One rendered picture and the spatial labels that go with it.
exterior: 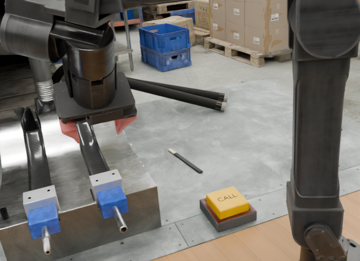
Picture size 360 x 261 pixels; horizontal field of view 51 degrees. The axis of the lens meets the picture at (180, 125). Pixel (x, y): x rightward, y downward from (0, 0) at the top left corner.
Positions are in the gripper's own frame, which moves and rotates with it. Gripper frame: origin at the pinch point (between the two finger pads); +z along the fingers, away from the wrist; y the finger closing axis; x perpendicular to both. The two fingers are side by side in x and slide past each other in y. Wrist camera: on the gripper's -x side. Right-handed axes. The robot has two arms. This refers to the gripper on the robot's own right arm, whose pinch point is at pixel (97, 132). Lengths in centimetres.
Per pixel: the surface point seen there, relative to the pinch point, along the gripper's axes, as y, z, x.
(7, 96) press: 21, 69, -77
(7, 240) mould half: 16.7, 11.6, 8.4
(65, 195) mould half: 6.8, 11.6, 3.2
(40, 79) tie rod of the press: 7, 44, -58
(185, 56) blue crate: -151, 248, -262
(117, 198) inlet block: -0.9, 7.0, 8.6
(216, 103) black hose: -41, 36, -28
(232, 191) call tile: -22.6, 13.7, 10.2
